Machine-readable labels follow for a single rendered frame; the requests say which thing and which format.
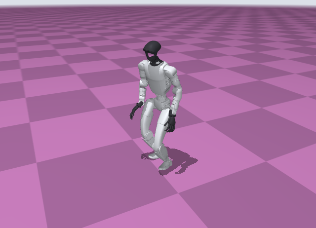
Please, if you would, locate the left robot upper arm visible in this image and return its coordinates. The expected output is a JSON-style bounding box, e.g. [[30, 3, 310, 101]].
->
[[163, 65, 182, 95]]

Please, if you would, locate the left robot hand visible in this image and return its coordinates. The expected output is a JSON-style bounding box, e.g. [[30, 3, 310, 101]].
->
[[164, 110, 176, 132]]

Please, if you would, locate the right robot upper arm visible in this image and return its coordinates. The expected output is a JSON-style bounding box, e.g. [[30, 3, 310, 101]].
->
[[138, 60, 148, 87]]

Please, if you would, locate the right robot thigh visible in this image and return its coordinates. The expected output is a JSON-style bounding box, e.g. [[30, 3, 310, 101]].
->
[[140, 98, 156, 140]]

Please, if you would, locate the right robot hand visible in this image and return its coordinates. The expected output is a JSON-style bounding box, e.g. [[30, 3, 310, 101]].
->
[[130, 101, 144, 119]]

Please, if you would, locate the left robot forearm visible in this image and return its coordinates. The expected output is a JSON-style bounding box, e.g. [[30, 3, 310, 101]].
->
[[170, 89, 182, 115]]

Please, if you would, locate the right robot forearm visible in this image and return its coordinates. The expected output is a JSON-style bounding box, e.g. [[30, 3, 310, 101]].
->
[[138, 82, 146, 106]]

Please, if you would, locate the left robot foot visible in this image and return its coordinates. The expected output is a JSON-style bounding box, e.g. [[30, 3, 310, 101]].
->
[[158, 159, 172, 170]]

